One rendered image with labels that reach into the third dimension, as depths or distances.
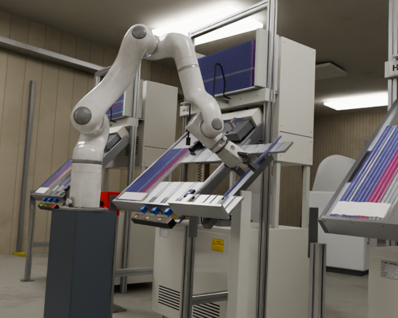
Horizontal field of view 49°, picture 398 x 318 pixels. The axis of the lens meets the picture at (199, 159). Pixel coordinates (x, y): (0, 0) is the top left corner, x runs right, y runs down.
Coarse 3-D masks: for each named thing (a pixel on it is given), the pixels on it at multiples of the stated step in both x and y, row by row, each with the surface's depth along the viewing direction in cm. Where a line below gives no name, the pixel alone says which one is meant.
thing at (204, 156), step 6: (192, 138) 282; (180, 144) 284; (204, 150) 254; (192, 156) 255; (198, 156) 250; (204, 156) 246; (210, 156) 241; (216, 156) 237; (186, 162) 253; (192, 162) 249; (198, 162) 245; (204, 162) 241; (210, 162) 246; (216, 162) 242
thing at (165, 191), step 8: (160, 184) 245; (168, 184) 239; (176, 184) 234; (184, 184) 228; (192, 184) 223; (200, 184) 218; (152, 192) 241; (160, 192) 235; (168, 192) 230; (176, 192) 225; (184, 192) 219; (144, 200) 238; (152, 200) 231; (160, 200) 227; (168, 200) 222; (176, 200) 216
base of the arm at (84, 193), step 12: (72, 168) 174; (84, 168) 172; (96, 168) 174; (72, 180) 173; (84, 180) 171; (96, 180) 174; (72, 192) 172; (84, 192) 171; (96, 192) 174; (72, 204) 171; (84, 204) 171; (96, 204) 174
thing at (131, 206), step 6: (120, 204) 252; (126, 204) 246; (132, 204) 241; (138, 204) 235; (144, 204) 230; (150, 204) 225; (156, 204) 221; (162, 204) 216; (168, 204) 213; (126, 210) 252; (132, 210) 246; (138, 210) 240; (150, 210) 230; (162, 210) 220; (180, 216) 212
